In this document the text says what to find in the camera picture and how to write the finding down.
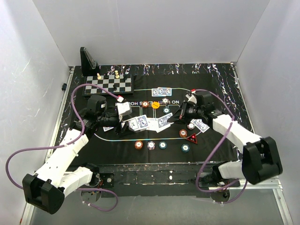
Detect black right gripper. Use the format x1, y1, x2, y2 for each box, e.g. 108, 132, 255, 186
167, 100, 203, 126

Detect blue playing card box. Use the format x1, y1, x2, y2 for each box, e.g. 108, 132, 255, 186
127, 115, 150, 132

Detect green chips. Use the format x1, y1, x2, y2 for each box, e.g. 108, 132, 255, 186
163, 107, 170, 114
181, 144, 190, 153

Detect orange red chip stack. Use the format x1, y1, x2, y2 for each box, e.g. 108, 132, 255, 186
135, 141, 143, 150

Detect face-up card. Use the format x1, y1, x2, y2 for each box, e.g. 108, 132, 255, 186
154, 124, 171, 133
146, 118, 158, 132

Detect face-down community card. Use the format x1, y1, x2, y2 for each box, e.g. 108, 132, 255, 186
157, 112, 173, 128

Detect yellow big blind button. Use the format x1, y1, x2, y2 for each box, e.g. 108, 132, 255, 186
151, 101, 160, 109

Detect orange chips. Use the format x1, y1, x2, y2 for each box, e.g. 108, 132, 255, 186
179, 129, 188, 138
142, 101, 149, 108

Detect pink blue chip stack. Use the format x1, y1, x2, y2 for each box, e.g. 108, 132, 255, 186
147, 141, 156, 150

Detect red black triangular all-in marker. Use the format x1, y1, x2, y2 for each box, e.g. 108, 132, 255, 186
186, 133, 197, 144

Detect green blue chip stack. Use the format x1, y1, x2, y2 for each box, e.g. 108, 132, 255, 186
159, 141, 167, 150

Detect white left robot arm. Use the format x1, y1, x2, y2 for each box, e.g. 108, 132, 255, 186
22, 95, 132, 214

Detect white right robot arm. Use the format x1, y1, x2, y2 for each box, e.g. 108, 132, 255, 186
168, 89, 283, 186

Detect black poker table mat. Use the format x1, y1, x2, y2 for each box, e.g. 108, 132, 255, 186
72, 75, 222, 165

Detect black white chessboard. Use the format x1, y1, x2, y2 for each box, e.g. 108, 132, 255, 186
83, 75, 134, 96

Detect black marbled table cover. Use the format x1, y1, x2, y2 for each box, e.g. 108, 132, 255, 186
63, 62, 265, 164

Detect black triangular stand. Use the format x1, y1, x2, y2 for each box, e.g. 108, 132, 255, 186
80, 47, 100, 76

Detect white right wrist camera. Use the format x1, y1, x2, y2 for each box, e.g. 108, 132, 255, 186
186, 93, 197, 105

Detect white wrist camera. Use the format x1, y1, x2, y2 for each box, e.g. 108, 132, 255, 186
186, 93, 197, 105
117, 102, 132, 120

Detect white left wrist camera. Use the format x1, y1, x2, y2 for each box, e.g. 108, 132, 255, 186
117, 102, 132, 120

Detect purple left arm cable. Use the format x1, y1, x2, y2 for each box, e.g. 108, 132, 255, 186
5, 83, 125, 189

